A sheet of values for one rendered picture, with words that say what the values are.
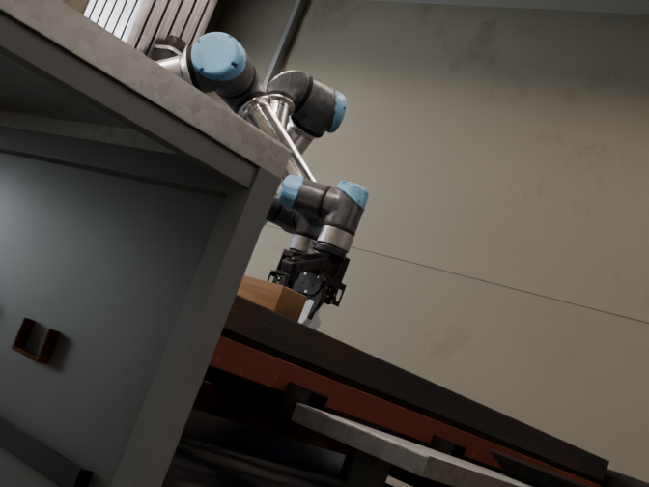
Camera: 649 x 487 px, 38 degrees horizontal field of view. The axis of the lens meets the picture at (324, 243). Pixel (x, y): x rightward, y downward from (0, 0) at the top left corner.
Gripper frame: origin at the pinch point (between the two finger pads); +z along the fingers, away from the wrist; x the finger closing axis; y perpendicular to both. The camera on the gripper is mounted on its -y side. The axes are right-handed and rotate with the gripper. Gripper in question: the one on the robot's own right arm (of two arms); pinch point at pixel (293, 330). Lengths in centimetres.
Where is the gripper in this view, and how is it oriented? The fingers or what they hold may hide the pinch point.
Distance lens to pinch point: 204.9
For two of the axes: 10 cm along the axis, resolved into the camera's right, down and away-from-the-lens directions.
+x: -7.1, -1.7, 6.8
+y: 6.1, 3.4, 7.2
